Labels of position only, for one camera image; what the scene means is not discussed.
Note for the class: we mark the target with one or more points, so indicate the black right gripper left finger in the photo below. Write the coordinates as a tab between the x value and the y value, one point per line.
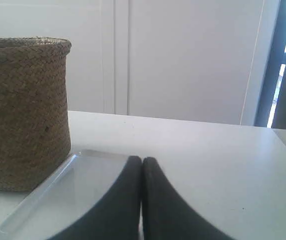
117	214

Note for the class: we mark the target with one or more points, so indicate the brown woven basket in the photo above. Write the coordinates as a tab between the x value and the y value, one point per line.
34	129

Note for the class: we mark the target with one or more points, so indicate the white rectangular plastic tray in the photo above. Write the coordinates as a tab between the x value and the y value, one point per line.
69	193

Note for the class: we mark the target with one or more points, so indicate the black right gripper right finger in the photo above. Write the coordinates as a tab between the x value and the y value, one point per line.
166	215

